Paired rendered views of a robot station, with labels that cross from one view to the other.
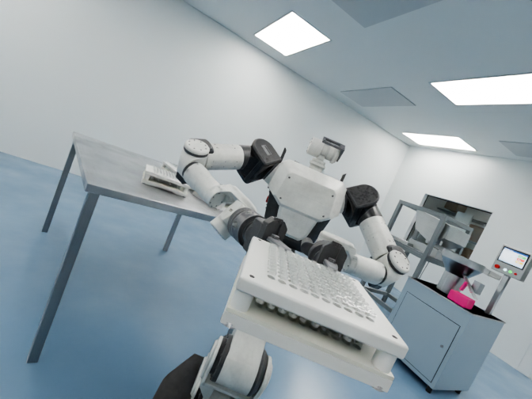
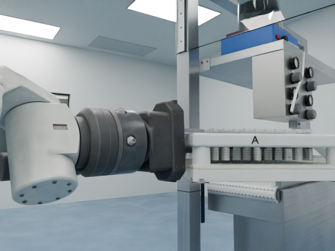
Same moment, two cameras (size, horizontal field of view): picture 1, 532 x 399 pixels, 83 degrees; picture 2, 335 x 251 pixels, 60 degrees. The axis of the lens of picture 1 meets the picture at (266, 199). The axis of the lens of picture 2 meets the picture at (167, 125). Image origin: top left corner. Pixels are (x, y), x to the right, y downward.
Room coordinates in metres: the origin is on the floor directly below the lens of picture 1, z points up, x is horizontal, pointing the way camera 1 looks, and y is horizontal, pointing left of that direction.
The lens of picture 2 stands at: (0.70, 0.41, 1.01)
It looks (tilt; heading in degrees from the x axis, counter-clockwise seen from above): 4 degrees up; 265
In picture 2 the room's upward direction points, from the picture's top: straight up
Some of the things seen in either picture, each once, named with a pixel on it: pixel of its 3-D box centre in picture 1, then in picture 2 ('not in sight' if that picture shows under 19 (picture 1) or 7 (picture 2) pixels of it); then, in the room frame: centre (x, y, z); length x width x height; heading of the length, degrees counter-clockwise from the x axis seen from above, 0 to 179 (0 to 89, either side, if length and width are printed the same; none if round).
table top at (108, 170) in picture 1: (165, 179); not in sight; (2.08, 0.70, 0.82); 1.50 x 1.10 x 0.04; 38
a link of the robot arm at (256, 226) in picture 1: (256, 235); (141, 141); (0.70, -0.01, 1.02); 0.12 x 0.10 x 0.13; 33
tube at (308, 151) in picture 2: (263, 294); (308, 152); (0.43, -0.05, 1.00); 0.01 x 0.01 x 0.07
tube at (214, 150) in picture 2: not in sight; (215, 151); (0.58, -0.05, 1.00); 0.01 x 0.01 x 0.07
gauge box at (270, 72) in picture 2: not in sight; (283, 89); (0.23, -0.50, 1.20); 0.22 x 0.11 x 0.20; 39
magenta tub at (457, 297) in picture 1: (461, 299); not in sight; (2.51, -1.84, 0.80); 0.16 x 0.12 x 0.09; 28
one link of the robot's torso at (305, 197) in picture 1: (298, 201); not in sight; (1.20, -0.12, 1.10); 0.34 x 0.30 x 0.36; 91
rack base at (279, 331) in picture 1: (299, 308); (244, 167); (0.51, -0.13, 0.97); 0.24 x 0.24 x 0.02; 1
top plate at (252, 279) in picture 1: (311, 283); (244, 141); (0.51, -0.13, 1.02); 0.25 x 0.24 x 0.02; 91
